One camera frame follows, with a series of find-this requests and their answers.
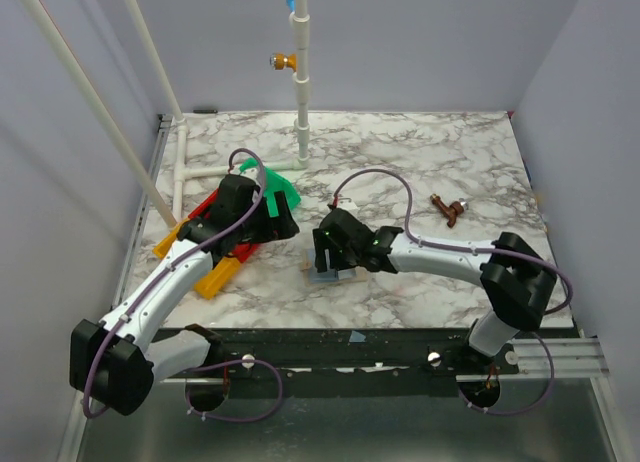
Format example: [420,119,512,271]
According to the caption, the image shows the beige card holder wallet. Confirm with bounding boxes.
[300,248,369,286]

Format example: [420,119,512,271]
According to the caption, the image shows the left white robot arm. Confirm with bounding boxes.
[69,170,300,419]

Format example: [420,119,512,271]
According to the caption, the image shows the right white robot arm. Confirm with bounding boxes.
[313,208,558,374]

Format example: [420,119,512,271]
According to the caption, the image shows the red plastic bin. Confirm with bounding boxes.
[180,188,257,267]

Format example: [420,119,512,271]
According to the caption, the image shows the green plastic bin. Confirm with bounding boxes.
[238,157,303,218]

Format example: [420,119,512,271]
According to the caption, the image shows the yellow plastic bin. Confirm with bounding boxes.
[145,225,242,302]

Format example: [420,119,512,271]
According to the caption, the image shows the orange knob on pipe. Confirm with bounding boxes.
[270,53,297,72]

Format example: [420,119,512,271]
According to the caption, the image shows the white slanted pole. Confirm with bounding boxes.
[19,0,178,229]

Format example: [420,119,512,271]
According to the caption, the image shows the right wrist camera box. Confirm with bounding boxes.
[333,196,358,212]

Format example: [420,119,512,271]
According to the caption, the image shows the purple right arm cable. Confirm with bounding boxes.
[333,169,575,416]

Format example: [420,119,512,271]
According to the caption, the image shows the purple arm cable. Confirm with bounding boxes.
[333,169,575,416]
[82,148,284,424]

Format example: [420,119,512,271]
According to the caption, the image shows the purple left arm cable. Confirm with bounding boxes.
[82,148,284,424]

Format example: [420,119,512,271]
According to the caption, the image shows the black table front rail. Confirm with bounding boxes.
[182,328,517,398]

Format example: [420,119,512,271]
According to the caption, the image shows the white pvc pipe frame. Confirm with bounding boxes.
[114,0,312,223]

